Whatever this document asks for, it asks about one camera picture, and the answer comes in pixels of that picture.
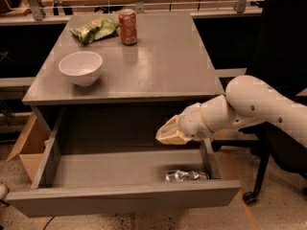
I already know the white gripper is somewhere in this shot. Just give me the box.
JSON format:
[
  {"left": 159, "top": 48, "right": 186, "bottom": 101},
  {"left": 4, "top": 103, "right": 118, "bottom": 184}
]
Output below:
[{"left": 155, "top": 103, "right": 212, "bottom": 145}]

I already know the crushed silver redbull can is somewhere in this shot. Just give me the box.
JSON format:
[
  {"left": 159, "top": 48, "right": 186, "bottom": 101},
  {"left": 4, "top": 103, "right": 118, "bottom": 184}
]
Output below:
[{"left": 165, "top": 170, "right": 209, "bottom": 182}]

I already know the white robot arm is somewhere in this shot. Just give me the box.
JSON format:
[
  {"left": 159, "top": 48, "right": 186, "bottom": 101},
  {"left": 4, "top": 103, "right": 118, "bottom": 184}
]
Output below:
[{"left": 156, "top": 75, "right": 307, "bottom": 147}]

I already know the grey cabinet counter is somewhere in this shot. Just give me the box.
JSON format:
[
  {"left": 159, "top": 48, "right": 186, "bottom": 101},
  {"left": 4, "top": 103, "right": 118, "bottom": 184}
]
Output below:
[{"left": 21, "top": 12, "right": 226, "bottom": 132}]

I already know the grey open top drawer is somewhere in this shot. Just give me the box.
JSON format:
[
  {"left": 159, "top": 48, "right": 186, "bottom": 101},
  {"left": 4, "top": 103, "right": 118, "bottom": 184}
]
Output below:
[{"left": 8, "top": 106, "right": 240, "bottom": 218}]

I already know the orange soda can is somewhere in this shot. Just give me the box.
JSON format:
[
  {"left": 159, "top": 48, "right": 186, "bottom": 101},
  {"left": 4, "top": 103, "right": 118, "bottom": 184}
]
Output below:
[{"left": 119, "top": 9, "right": 137, "bottom": 45}]

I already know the white ceramic bowl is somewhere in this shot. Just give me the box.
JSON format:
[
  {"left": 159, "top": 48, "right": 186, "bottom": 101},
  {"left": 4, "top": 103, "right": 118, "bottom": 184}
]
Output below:
[{"left": 59, "top": 51, "right": 104, "bottom": 86}]

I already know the green chip bag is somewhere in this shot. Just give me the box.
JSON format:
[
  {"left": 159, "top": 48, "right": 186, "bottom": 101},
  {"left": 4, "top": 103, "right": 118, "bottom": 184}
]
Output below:
[{"left": 70, "top": 17, "right": 119, "bottom": 44}]

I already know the black office chair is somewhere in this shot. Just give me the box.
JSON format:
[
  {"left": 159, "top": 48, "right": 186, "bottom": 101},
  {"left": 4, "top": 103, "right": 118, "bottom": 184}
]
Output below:
[{"left": 211, "top": 0, "right": 307, "bottom": 206}]

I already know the brown cardboard box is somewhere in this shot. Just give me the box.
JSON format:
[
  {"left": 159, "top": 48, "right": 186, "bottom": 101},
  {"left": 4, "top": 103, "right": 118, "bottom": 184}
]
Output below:
[{"left": 7, "top": 113, "right": 49, "bottom": 181}]

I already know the white shoe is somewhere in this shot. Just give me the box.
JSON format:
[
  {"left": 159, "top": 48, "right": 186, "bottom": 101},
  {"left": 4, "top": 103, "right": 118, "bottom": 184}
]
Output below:
[{"left": 0, "top": 184, "right": 9, "bottom": 201}]

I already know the long background workbench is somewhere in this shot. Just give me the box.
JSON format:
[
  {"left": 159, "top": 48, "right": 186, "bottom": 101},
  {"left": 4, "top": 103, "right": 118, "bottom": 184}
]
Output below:
[{"left": 0, "top": 0, "right": 259, "bottom": 26}]

